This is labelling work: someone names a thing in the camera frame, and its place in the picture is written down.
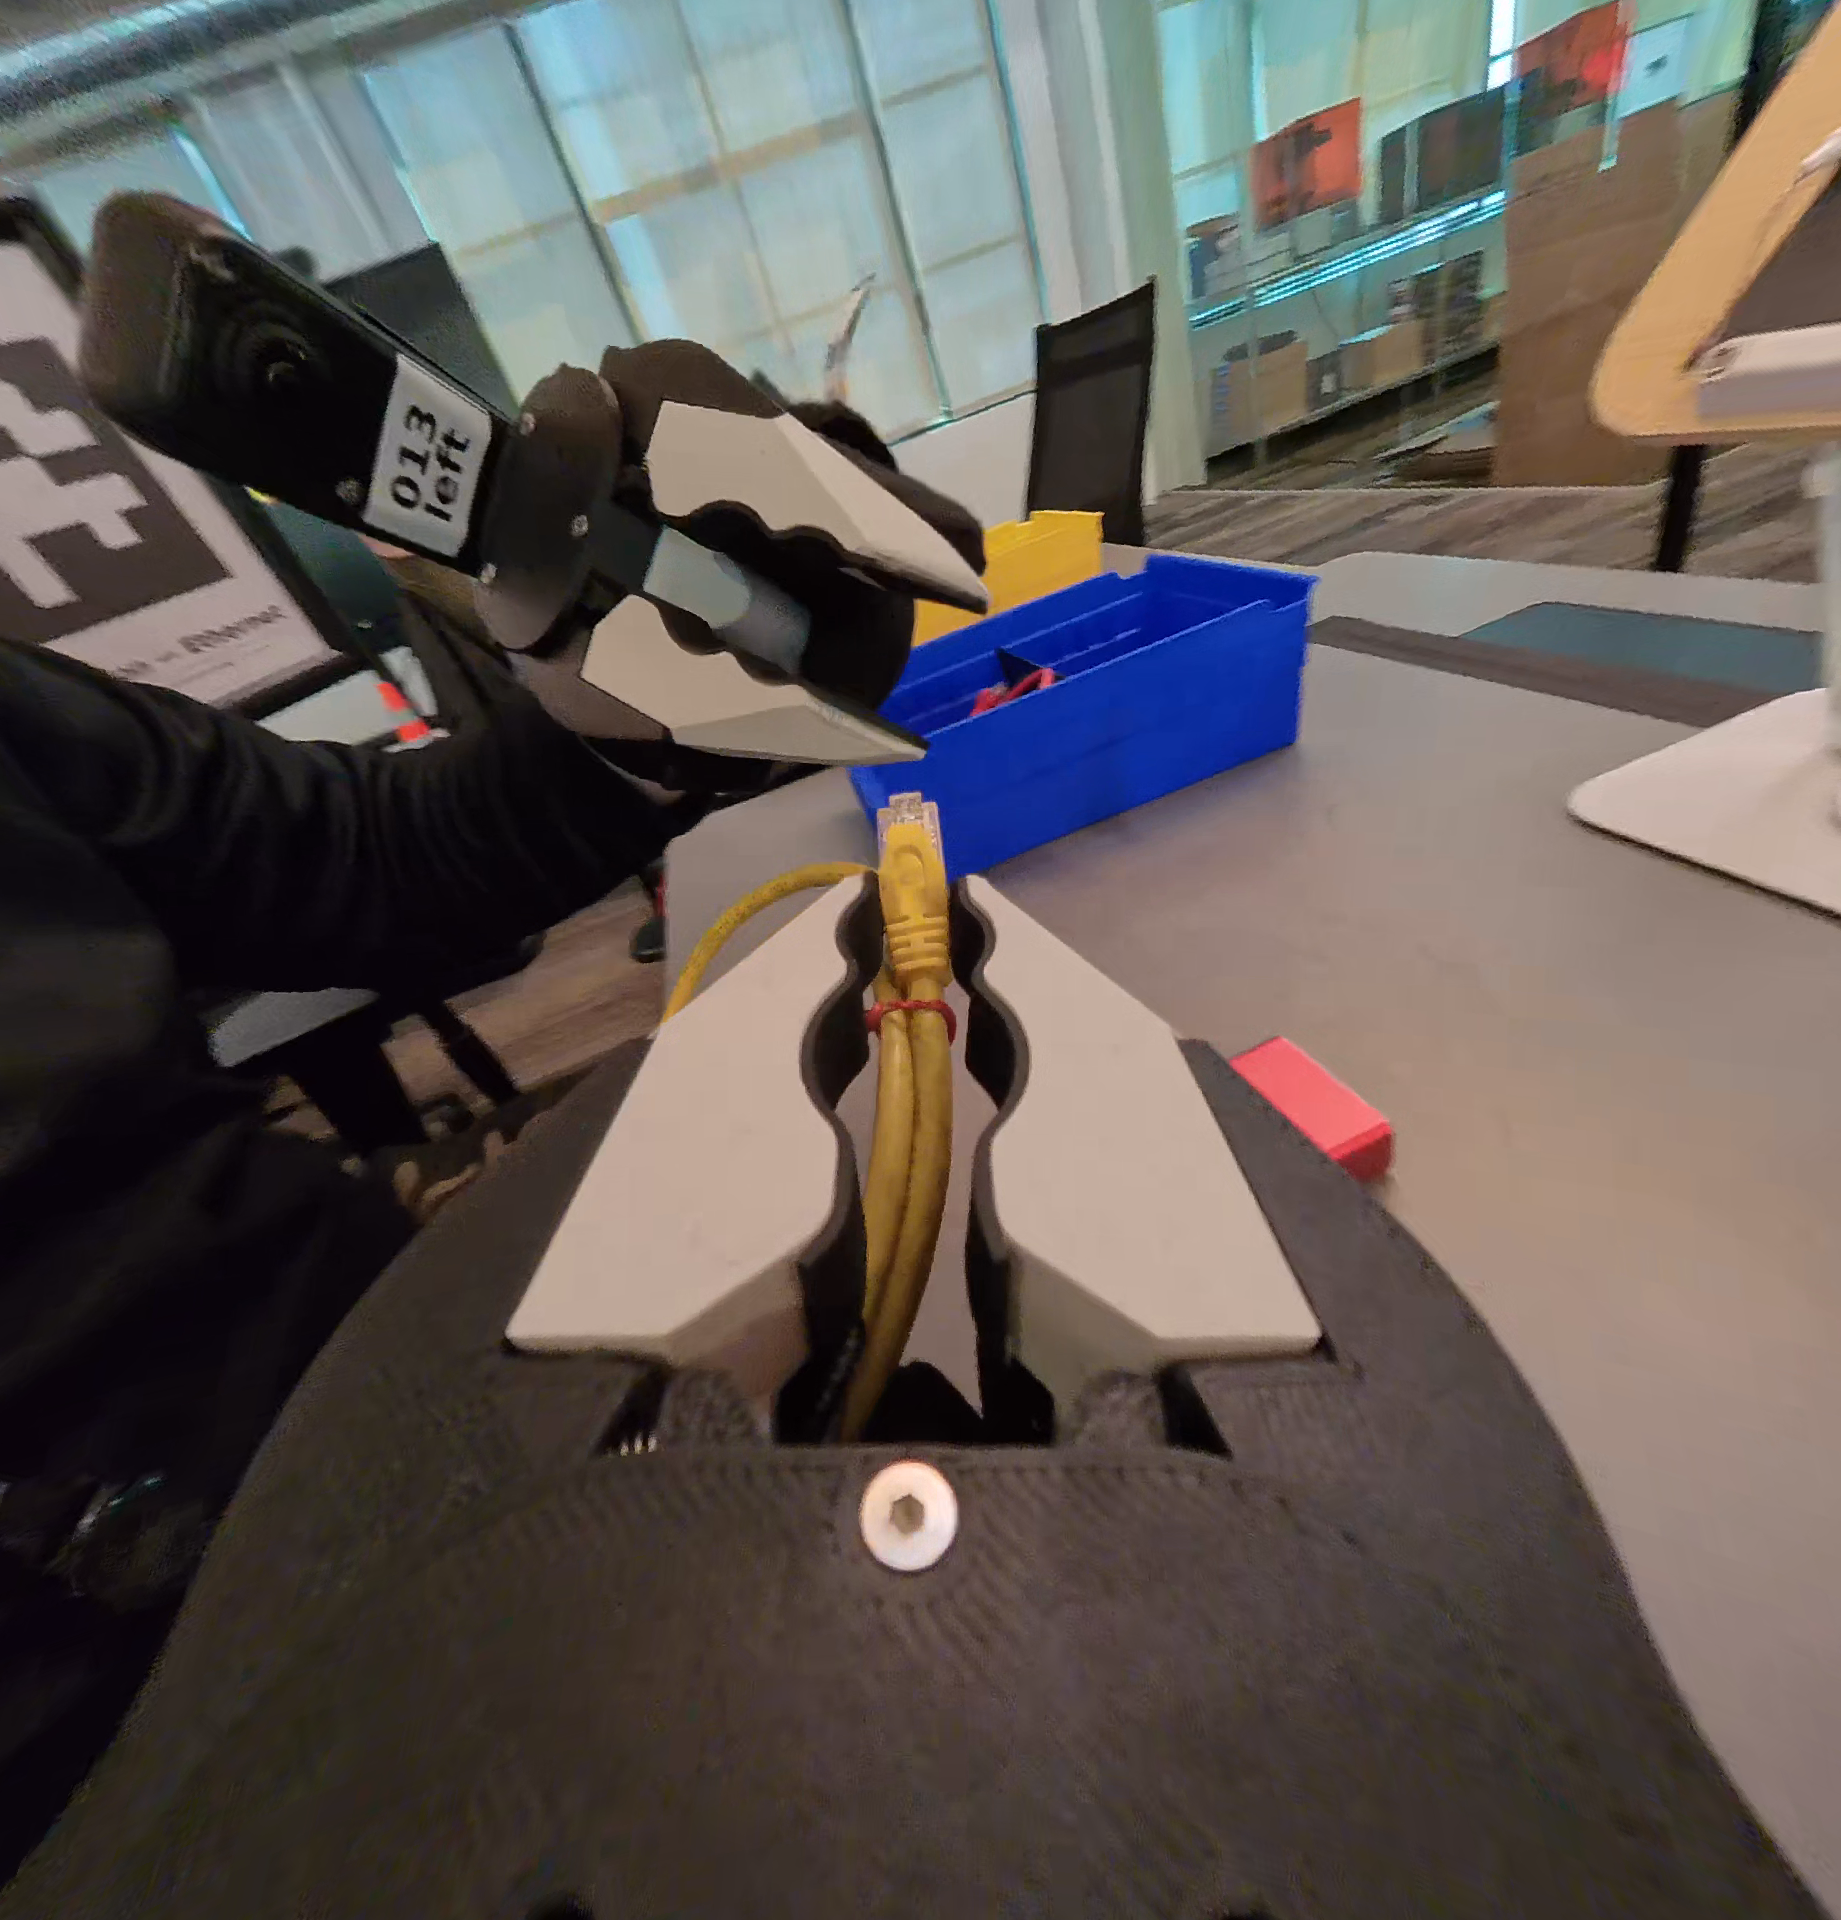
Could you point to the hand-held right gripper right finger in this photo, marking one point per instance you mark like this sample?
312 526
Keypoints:
1131 1201

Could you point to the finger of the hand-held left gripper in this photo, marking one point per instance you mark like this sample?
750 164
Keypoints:
711 690
801 480

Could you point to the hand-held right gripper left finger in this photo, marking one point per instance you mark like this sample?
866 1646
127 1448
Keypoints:
695 1186

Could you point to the person's left forearm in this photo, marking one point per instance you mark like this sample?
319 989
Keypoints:
335 840

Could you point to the person's left hand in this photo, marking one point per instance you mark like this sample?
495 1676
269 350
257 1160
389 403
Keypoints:
861 446

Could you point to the black monitor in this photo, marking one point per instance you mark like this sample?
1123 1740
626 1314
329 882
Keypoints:
411 316

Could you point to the small red block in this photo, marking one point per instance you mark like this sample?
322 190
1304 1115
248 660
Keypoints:
1310 1102

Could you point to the yellow plastic bin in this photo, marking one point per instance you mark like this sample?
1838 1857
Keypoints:
1041 563

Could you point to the red twist tie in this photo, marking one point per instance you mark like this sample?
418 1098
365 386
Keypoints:
921 1015

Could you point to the black office chair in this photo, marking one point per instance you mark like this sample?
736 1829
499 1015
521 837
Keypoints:
1086 421

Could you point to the small red part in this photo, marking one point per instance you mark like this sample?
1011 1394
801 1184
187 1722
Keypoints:
1011 693

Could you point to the printed marker board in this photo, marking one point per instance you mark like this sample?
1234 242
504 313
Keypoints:
21 495

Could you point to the blue plastic bin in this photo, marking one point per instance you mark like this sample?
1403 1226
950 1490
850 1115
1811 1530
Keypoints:
1161 706

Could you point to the storage shelves with boxes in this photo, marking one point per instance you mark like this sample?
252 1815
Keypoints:
1310 301

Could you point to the clear plastic lid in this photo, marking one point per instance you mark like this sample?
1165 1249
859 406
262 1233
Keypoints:
1715 795

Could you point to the dark desk mat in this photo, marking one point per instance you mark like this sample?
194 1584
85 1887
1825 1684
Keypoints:
1640 645

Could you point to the cardboard box stack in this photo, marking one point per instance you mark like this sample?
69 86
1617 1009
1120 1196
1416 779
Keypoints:
1581 330

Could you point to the wooden edged dark board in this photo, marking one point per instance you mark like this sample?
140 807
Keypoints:
1686 301

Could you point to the silver ventilation duct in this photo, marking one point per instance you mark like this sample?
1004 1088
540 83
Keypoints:
186 53

